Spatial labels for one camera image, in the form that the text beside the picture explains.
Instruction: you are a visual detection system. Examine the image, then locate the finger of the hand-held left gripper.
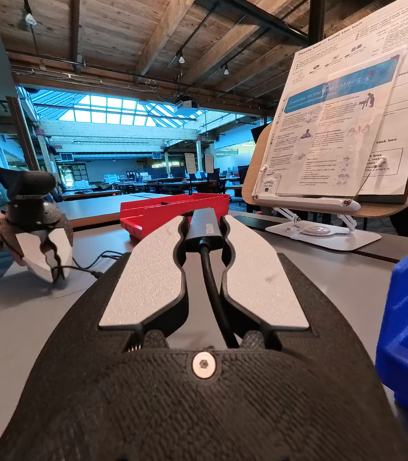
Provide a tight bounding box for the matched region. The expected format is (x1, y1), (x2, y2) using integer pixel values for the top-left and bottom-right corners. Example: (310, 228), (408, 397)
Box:
(15, 231), (56, 284)
(50, 228), (74, 280)

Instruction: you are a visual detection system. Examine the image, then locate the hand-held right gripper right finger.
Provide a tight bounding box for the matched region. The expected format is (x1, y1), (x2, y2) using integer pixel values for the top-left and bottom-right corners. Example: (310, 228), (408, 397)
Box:
(219, 215), (311, 334)

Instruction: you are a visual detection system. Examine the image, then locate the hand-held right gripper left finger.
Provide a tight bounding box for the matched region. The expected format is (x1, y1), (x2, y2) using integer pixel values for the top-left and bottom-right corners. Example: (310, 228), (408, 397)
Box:
(98, 215), (189, 334)

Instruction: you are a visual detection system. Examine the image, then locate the red plastic bin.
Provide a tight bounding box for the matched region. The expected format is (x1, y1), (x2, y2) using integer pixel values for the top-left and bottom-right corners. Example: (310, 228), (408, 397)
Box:
(119, 193), (231, 239)

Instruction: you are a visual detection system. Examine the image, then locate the black adapter cable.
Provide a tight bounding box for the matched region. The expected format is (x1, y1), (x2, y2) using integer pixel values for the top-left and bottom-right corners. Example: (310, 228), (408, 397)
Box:
(51, 208), (241, 349)

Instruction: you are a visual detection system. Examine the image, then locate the person's left hand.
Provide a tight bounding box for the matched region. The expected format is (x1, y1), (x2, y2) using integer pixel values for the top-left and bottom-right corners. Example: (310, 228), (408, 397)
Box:
(0, 214), (29, 267)

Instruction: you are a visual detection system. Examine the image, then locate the brown-edged table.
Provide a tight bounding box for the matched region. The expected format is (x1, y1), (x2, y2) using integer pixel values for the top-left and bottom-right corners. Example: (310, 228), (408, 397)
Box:
(54, 193), (190, 228)

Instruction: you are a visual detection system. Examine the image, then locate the small white label card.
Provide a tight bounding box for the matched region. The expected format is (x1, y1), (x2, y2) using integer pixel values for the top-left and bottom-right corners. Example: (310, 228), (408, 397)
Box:
(253, 172), (283, 196)

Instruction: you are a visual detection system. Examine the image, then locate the wooden document stand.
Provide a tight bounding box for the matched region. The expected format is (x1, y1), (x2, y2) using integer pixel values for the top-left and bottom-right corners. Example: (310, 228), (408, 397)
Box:
(242, 65), (408, 251)

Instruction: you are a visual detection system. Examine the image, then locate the laminated exercise sheet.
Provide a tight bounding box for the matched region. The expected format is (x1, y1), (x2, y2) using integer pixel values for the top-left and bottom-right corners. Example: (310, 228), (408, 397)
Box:
(272, 50), (406, 197)

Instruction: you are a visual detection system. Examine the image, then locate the ceiling projector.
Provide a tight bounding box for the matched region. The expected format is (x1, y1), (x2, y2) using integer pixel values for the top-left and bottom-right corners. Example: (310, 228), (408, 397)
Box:
(174, 98), (200, 117)

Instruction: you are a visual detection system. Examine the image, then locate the black metal pole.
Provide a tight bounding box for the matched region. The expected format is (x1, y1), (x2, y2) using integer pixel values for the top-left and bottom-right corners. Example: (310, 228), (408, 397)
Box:
(308, 0), (326, 36)

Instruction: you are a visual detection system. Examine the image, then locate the large white instruction sheet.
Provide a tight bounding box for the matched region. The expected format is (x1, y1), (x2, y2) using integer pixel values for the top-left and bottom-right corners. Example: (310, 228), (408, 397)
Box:
(262, 0), (408, 196)

